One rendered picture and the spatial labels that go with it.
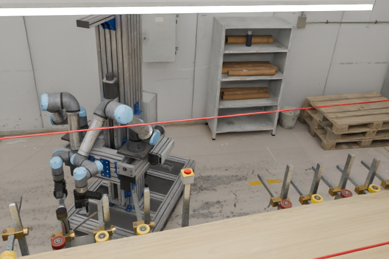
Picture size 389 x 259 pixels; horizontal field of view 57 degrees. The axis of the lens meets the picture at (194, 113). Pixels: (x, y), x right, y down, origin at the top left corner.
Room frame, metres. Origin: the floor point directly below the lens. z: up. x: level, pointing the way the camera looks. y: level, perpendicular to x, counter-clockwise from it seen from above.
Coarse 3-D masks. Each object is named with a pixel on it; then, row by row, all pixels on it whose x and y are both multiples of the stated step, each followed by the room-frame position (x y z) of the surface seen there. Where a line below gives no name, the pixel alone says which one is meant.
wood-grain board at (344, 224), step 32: (384, 192) 2.09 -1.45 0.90; (224, 224) 1.68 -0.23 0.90; (256, 224) 1.69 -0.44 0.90; (288, 224) 1.71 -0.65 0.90; (320, 224) 1.73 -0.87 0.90; (352, 224) 1.74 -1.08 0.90; (384, 224) 1.76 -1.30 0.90; (32, 256) 1.35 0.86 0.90; (64, 256) 1.37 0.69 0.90; (96, 256) 1.38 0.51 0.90; (128, 256) 1.39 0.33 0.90; (160, 256) 1.41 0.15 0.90; (192, 256) 1.42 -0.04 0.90; (224, 256) 1.43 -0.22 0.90; (256, 256) 1.44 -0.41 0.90; (288, 256) 1.46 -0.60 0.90; (320, 256) 1.47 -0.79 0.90; (352, 256) 1.48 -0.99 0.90; (384, 256) 1.50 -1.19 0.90
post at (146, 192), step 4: (144, 188) 1.71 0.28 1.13; (148, 188) 1.71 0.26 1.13; (144, 192) 1.69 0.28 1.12; (148, 192) 1.69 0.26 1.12; (144, 196) 1.69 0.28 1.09; (148, 196) 1.69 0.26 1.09; (144, 200) 1.69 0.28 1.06; (148, 200) 1.69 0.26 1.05; (144, 204) 1.69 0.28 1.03; (148, 204) 1.69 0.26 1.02; (144, 208) 1.69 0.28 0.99; (148, 208) 1.69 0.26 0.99; (144, 212) 1.69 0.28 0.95; (148, 212) 1.69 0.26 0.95; (144, 216) 1.70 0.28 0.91; (148, 216) 1.69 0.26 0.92; (144, 220) 1.70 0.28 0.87; (148, 220) 1.69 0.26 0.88
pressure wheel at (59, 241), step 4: (56, 236) 1.50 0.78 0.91; (60, 236) 1.50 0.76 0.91; (52, 240) 1.47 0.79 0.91; (56, 240) 1.47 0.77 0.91; (60, 240) 1.47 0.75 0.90; (64, 240) 1.47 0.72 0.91; (52, 244) 1.44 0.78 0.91; (56, 244) 1.44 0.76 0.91; (60, 244) 1.44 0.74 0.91; (64, 244) 1.46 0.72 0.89; (56, 248) 1.43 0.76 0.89; (60, 248) 1.44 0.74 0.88
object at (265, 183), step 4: (260, 176) 2.26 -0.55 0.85; (260, 180) 2.24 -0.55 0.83; (264, 180) 2.21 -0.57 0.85; (264, 184) 2.18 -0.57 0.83; (268, 184) 2.16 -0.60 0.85; (268, 188) 2.12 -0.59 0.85; (268, 192) 2.11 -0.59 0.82; (272, 192) 2.08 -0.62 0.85; (272, 196) 2.05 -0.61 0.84; (276, 196) 2.04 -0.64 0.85; (280, 208) 1.93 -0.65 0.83
